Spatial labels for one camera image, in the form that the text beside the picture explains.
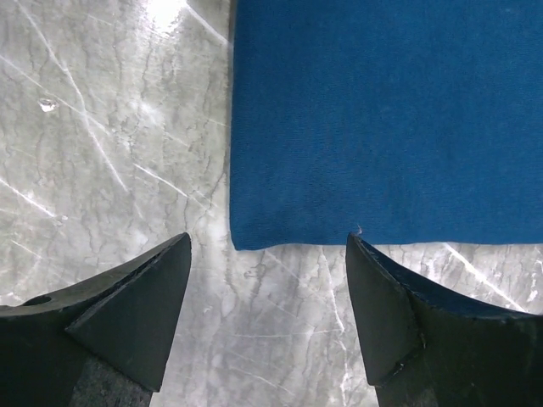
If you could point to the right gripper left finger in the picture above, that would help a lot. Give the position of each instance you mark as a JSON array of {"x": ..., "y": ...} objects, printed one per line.
[{"x": 104, "y": 341}]

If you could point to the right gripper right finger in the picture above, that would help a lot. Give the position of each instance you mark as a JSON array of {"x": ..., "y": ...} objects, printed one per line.
[{"x": 423, "y": 344}]

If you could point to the dark blue t-shirt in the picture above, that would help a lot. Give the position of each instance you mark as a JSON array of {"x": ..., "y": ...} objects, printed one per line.
[{"x": 409, "y": 121}]

